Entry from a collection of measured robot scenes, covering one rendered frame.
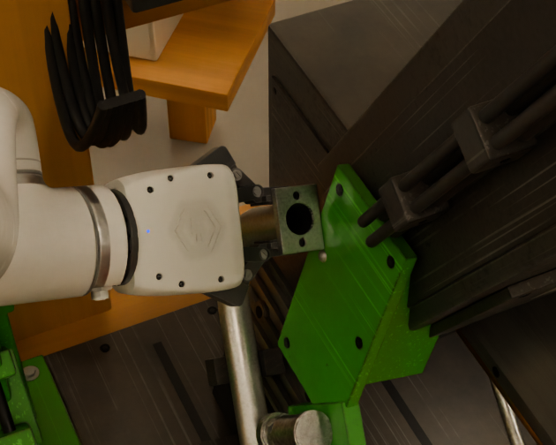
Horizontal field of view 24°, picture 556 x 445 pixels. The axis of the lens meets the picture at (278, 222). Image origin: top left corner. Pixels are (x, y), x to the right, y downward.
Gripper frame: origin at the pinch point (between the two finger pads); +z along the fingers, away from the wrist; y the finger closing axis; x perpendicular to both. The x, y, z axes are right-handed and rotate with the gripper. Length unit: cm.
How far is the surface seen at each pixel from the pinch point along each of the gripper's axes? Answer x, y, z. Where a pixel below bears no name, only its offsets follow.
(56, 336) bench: 42.5, -9.8, -3.6
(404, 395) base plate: 16.0, -19.1, 23.4
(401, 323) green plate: -7.7, -9.3, 5.9
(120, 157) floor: 173, 19, 69
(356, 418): -3.0, -17.1, 3.7
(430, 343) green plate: -5.8, -11.5, 10.1
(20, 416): 25.5, -15.7, -14.8
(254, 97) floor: 168, 31, 104
